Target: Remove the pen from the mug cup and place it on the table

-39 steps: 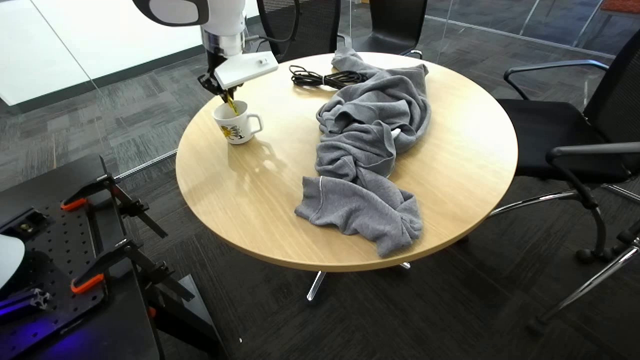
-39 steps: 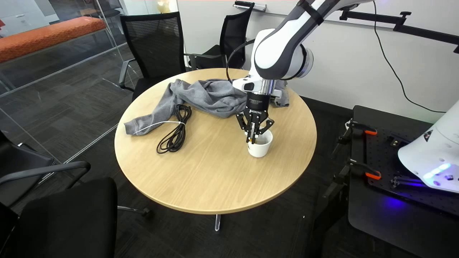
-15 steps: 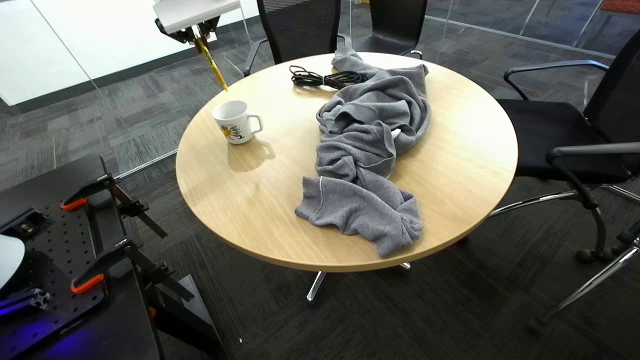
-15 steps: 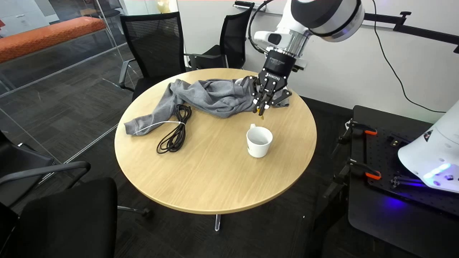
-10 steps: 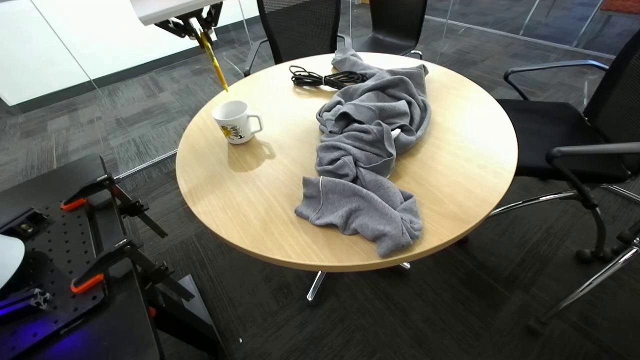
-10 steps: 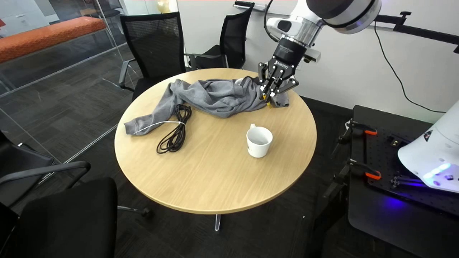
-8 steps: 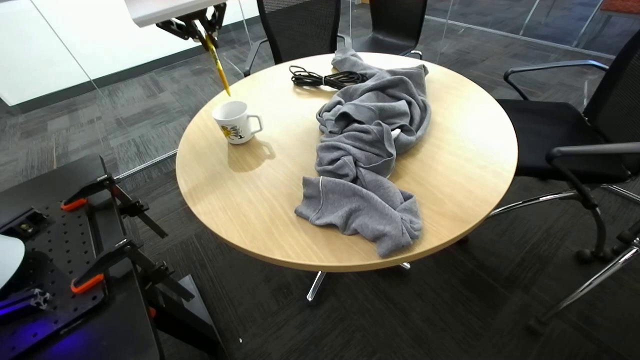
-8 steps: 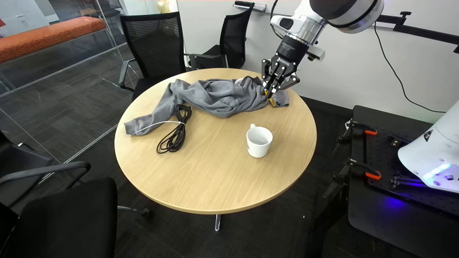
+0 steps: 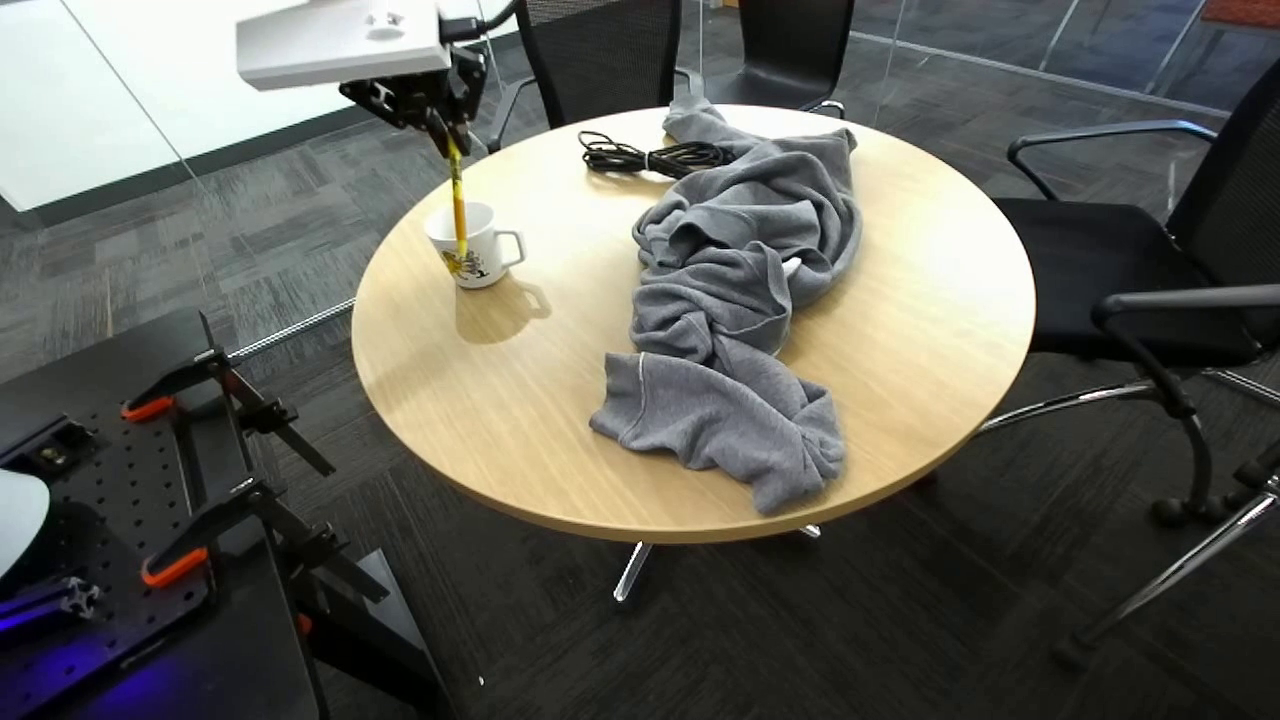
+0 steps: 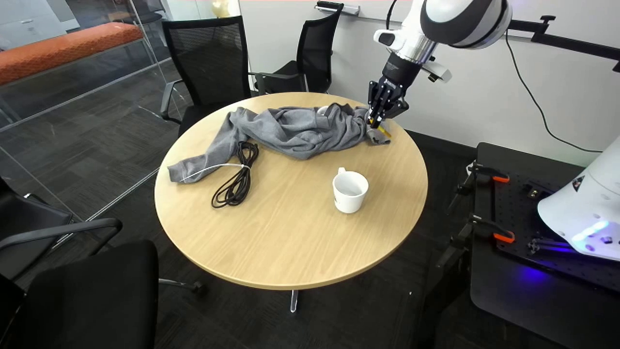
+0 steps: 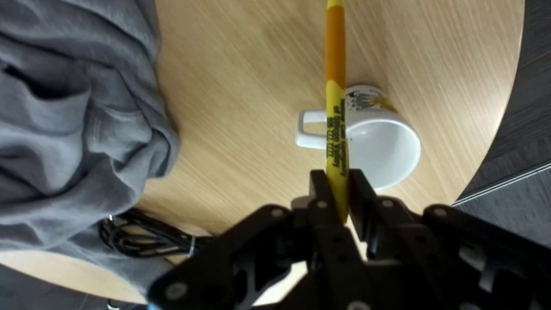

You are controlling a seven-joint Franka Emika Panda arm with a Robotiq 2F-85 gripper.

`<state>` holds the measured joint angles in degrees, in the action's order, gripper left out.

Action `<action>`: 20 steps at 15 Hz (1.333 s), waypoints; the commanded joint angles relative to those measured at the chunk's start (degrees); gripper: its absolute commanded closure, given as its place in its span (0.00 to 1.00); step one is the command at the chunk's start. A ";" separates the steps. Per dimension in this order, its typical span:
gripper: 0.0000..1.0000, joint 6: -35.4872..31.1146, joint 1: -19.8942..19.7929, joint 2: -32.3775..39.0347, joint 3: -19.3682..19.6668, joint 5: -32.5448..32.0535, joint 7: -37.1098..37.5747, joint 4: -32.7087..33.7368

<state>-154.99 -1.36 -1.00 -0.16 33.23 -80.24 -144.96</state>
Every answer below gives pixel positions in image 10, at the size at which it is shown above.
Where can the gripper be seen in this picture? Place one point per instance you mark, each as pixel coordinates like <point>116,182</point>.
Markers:
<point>401,72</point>

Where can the yellow pen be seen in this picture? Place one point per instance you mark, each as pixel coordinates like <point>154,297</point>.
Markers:
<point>385,131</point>

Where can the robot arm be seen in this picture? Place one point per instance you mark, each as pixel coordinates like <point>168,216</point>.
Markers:
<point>465,19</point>

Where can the white mug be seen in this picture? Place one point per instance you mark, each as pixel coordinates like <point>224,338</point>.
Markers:
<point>348,194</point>

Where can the black mesh office chair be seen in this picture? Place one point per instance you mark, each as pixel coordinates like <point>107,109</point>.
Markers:
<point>315,48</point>
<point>208,63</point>

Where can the grey hooded sweatshirt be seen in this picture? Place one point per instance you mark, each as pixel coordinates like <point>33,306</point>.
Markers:
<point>300,131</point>

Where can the whiteboard tray with eraser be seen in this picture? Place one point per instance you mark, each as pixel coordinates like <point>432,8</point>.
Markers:
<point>336,7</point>

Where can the black clamp with orange tip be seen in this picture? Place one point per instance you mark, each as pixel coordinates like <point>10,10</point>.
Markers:
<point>489,231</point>
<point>487,174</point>

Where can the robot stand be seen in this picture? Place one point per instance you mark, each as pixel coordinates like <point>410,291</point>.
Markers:
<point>513,291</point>

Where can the orange bench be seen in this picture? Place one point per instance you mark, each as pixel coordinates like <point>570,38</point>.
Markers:
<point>63,48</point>

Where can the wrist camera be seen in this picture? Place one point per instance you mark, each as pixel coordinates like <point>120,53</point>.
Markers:
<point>438,71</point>

